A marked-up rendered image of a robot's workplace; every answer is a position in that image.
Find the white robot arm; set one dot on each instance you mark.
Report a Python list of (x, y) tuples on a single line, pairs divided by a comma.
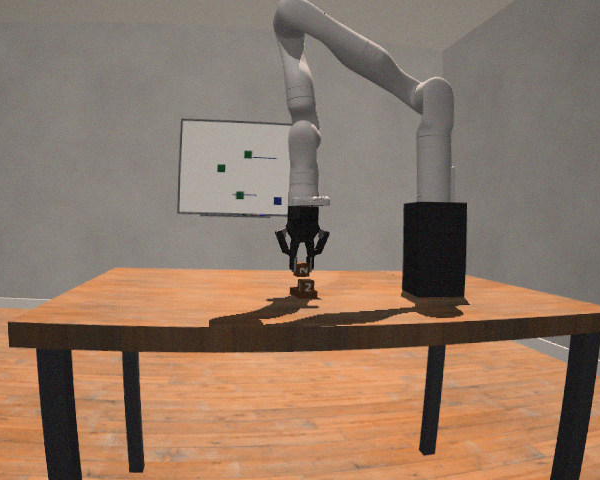
[(435, 173)]

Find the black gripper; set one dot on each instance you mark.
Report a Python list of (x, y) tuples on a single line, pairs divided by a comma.
[(302, 226)]

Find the small brown cube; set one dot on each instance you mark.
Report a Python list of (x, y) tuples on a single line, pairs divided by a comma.
[(305, 285), (303, 270)]

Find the brown rectangular tray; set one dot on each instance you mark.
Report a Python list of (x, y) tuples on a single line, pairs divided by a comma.
[(303, 294)]

